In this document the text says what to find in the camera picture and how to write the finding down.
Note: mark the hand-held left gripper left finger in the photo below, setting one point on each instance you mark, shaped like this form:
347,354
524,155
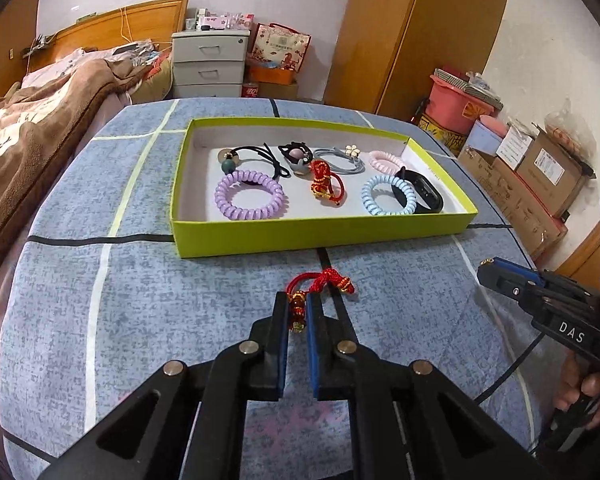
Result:
281,355

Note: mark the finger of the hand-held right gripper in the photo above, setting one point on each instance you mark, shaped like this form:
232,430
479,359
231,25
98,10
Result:
515,267
505,285

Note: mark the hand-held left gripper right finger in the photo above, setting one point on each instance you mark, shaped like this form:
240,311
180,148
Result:
314,355

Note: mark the black smart band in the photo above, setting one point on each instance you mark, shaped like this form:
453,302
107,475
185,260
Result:
427,195

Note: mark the green shallow cardboard box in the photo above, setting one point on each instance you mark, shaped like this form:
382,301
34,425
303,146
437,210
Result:
280,235

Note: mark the large flat cardboard box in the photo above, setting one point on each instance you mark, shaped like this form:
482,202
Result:
505,200

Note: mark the brown cardboard box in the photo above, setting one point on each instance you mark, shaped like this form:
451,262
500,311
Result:
550,170

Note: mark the white labelled box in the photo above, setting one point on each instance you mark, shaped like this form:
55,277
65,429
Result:
512,147

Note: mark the lilac box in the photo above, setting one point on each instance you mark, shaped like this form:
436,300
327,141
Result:
480,137

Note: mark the yellow bucket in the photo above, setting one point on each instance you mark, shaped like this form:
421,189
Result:
440,132

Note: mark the blue plaid bed sheet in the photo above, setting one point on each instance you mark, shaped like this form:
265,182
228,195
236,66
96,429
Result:
130,310

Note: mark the pink plastic basin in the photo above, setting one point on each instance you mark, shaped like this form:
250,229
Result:
450,105

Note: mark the grey striped box lid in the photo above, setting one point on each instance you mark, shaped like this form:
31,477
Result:
475,92

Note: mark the tall wooden wardrobe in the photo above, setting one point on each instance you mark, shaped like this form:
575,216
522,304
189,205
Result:
405,35

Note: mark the small cardboard box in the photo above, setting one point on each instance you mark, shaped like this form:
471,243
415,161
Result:
280,91

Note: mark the red drink can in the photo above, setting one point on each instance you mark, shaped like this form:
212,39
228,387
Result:
250,90

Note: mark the orange flat box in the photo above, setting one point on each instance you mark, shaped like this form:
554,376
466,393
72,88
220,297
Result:
272,76

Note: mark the grey drawer cabinet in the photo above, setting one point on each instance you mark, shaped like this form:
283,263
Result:
207,65

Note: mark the red patterned gift bag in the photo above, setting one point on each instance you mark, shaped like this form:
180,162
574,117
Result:
280,45

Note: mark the brown blanket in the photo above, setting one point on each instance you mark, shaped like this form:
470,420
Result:
30,135

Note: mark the clutter on drawer cabinet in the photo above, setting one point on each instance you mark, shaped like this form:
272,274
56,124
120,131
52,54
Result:
220,20

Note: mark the wooden headboard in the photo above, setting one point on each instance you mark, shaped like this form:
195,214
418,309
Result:
130,20

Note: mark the black power strip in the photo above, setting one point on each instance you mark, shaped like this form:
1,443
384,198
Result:
37,44

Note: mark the orange wooden wardrobe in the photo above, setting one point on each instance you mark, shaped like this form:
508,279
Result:
5,50

